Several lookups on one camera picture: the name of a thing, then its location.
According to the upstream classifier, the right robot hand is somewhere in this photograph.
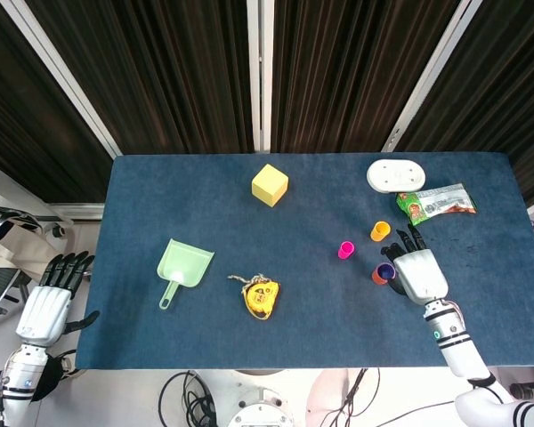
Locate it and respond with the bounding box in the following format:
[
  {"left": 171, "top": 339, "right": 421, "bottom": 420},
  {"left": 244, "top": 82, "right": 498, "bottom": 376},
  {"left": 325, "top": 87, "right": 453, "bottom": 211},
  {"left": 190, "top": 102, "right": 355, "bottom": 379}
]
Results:
[{"left": 381, "top": 224, "right": 449, "bottom": 306}]

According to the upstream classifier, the yellow plastic cup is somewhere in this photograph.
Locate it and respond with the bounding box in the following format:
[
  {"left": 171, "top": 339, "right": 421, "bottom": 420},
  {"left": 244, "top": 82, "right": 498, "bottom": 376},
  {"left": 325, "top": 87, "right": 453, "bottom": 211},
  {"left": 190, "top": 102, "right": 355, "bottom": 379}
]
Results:
[{"left": 369, "top": 221, "right": 392, "bottom": 243}]

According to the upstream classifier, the white frame post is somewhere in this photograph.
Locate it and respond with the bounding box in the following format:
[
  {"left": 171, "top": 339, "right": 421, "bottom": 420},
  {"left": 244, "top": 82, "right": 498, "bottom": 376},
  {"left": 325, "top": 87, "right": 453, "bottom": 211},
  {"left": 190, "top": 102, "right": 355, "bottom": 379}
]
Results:
[
  {"left": 381, "top": 0, "right": 475, "bottom": 153},
  {"left": 0, "top": 0, "right": 124, "bottom": 157},
  {"left": 247, "top": 0, "right": 273, "bottom": 155}
]

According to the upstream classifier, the yellow tape measure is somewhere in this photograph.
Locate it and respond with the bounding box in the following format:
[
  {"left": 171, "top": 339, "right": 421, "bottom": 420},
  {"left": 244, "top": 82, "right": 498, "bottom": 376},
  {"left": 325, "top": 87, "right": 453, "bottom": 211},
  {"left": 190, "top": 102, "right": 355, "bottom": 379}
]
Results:
[{"left": 239, "top": 280, "right": 282, "bottom": 321}]

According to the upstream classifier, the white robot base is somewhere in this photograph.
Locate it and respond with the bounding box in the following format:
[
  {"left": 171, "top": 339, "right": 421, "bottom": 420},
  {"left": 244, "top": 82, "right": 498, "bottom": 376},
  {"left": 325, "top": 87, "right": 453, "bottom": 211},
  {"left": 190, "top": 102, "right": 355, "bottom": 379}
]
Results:
[{"left": 226, "top": 368, "right": 295, "bottom": 427}]

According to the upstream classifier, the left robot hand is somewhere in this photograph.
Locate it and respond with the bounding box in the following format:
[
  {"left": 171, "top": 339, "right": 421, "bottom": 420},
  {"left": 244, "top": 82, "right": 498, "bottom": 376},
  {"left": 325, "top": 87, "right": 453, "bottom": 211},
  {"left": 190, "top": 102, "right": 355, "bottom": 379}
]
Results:
[{"left": 16, "top": 251, "right": 101, "bottom": 347}]

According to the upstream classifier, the black office chair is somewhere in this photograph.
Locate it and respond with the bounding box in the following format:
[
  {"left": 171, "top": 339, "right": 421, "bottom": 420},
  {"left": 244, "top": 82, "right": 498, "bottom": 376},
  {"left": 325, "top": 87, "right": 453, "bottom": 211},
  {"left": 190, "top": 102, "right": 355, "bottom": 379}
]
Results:
[{"left": 0, "top": 186, "right": 75, "bottom": 333}]

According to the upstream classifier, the white oval plate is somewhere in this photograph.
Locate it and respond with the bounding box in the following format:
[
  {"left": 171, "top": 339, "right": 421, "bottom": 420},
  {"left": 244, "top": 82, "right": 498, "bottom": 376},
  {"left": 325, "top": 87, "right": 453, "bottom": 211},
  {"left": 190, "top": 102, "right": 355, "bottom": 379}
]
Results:
[{"left": 366, "top": 158, "right": 427, "bottom": 194}]

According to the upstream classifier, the blue table cloth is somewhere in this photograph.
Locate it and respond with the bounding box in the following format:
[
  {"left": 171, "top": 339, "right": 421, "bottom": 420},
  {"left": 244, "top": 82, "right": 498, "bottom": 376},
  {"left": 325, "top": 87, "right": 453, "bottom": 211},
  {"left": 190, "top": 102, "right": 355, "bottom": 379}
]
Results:
[{"left": 74, "top": 152, "right": 534, "bottom": 371}]

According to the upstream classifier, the orange plastic cup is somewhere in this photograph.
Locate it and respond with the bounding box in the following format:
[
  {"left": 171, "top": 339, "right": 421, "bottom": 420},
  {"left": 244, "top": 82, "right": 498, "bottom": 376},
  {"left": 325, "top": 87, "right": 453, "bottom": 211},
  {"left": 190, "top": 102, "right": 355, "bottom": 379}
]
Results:
[{"left": 371, "top": 264, "right": 395, "bottom": 286}]

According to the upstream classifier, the green snack packet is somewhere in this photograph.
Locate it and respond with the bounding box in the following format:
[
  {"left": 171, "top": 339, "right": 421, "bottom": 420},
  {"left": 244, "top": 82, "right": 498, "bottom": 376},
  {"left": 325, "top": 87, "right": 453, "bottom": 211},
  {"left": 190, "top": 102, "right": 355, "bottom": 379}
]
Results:
[{"left": 395, "top": 182, "right": 478, "bottom": 228}]

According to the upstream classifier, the dark brown curtain panel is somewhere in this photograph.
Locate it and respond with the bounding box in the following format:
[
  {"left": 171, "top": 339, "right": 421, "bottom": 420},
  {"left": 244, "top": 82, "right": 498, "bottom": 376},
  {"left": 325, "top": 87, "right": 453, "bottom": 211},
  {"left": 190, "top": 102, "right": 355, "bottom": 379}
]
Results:
[
  {"left": 398, "top": 0, "right": 534, "bottom": 205},
  {"left": 24, "top": 0, "right": 255, "bottom": 156},
  {"left": 270, "top": 0, "right": 463, "bottom": 155},
  {"left": 0, "top": 0, "right": 112, "bottom": 204}
]

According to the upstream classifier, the black cable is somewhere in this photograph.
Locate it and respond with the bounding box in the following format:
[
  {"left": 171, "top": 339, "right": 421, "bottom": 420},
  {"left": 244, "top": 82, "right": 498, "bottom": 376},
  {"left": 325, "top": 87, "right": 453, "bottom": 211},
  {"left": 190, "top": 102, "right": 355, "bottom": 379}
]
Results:
[{"left": 158, "top": 369, "right": 217, "bottom": 427}]

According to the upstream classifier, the yellow sponge cube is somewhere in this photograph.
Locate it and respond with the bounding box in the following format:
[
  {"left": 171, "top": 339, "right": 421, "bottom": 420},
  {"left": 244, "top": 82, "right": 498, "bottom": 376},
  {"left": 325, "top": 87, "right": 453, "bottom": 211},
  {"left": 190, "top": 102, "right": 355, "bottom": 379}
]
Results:
[{"left": 251, "top": 164, "right": 290, "bottom": 208}]

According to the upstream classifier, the light green dustpan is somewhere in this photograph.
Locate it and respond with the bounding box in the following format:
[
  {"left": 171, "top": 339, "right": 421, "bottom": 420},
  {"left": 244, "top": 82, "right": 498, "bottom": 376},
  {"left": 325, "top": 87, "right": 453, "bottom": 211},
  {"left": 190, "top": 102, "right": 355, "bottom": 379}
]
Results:
[{"left": 156, "top": 238, "right": 215, "bottom": 311}]

